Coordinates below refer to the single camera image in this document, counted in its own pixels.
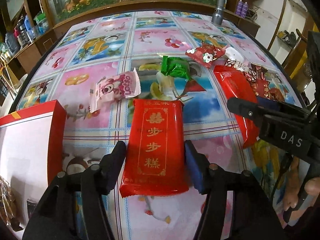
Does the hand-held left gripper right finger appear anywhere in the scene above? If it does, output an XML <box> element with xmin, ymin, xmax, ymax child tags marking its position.
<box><xmin>184</xmin><ymin>140</ymin><xmax>288</xmax><ymax>240</ymax></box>

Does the person's right hand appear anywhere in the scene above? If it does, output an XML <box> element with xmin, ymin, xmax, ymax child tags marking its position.
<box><xmin>284</xmin><ymin>159</ymin><xmax>320</xmax><ymax>212</ymax></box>

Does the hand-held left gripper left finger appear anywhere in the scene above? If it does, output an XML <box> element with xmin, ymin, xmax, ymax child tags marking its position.
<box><xmin>22</xmin><ymin>141</ymin><xmax>127</xmax><ymax>240</ymax></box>

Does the red brown snack packet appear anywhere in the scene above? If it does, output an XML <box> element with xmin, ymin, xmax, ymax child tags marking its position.
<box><xmin>252</xmin><ymin>79</ymin><xmax>285</xmax><ymax>103</ymax></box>

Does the pink bear snack packet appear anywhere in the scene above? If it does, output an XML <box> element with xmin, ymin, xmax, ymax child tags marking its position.
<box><xmin>90</xmin><ymin>67</ymin><xmax>142</xmax><ymax>113</ymax></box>

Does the silver flashlight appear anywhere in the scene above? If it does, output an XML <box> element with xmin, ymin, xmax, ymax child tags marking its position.
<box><xmin>211</xmin><ymin>0</ymin><xmax>227</xmax><ymax>25</ymax></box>

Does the blue white bottle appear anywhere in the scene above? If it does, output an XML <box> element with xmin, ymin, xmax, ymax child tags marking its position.
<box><xmin>23</xmin><ymin>15</ymin><xmax>34</xmax><ymax>42</ymax></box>

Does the dark red snack packet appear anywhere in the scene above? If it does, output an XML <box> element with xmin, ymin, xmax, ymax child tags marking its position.
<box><xmin>246</xmin><ymin>64</ymin><xmax>269</xmax><ymax>83</ymax></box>

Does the green snack packet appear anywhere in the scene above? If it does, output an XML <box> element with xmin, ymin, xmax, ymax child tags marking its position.
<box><xmin>160</xmin><ymin>56</ymin><xmax>193</xmax><ymax>80</ymax></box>

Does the red cardboard box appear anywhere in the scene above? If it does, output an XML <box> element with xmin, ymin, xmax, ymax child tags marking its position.
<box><xmin>0</xmin><ymin>100</ymin><xmax>67</xmax><ymax>232</ymax></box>

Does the brown gold snack packet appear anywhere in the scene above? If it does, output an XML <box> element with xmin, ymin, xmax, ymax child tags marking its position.
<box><xmin>0</xmin><ymin>177</ymin><xmax>23</xmax><ymax>231</ymax></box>

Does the large red snack pack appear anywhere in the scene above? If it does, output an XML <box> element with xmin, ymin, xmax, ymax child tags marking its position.
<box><xmin>119</xmin><ymin>99</ymin><xmax>189</xmax><ymax>198</ymax></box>
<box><xmin>214</xmin><ymin>65</ymin><xmax>260</xmax><ymax>149</ymax></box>

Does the green plastic pack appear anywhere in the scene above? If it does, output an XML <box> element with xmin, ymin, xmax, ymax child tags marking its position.
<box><xmin>34</xmin><ymin>12</ymin><xmax>49</xmax><ymax>34</ymax></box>

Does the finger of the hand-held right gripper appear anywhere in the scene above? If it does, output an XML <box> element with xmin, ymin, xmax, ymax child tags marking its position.
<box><xmin>257</xmin><ymin>96</ymin><xmax>312</xmax><ymax>117</ymax></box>
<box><xmin>227</xmin><ymin>97</ymin><xmax>267</xmax><ymax>122</ymax></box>

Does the red flower-print snack packet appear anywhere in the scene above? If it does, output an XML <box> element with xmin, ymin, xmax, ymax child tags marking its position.
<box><xmin>185</xmin><ymin>44</ymin><xmax>225</xmax><ymax>68</ymax></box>

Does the printed fruit tablecloth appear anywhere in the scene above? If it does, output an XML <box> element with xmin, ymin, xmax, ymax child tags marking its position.
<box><xmin>10</xmin><ymin>10</ymin><xmax>304</xmax><ymax>240</ymax></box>

